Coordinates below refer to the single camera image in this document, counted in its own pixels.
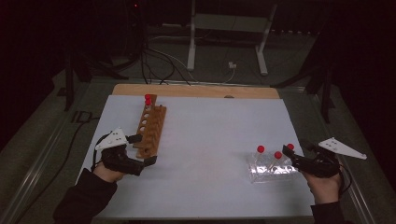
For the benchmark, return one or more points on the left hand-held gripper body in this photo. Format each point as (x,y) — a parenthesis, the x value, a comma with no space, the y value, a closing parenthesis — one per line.
(112,140)

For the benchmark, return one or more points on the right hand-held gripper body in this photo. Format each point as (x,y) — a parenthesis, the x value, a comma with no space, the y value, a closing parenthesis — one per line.
(317,165)

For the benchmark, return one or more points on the wooden test tube rack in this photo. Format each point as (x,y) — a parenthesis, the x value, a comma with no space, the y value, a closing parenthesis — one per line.
(154,130)

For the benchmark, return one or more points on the person's right hand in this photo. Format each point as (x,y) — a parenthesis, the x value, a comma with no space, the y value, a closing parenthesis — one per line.
(323,189)

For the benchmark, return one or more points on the person's left hand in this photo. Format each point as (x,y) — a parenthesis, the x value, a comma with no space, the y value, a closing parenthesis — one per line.
(107,174)

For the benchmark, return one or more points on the black stand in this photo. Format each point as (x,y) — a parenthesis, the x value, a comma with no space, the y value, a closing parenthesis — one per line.
(325,99)
(69,87)

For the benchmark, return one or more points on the white table mat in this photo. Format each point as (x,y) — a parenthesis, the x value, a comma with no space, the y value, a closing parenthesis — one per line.
(202,155)

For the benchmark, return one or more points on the white plug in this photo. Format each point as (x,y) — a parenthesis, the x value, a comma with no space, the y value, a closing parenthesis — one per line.
(232,65)

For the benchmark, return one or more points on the white metal stand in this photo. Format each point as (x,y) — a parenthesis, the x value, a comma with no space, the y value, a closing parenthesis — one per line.
(190,46)

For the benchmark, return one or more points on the metal floor rail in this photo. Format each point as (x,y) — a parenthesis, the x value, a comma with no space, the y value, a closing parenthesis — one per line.
(351,186)
(40,155)

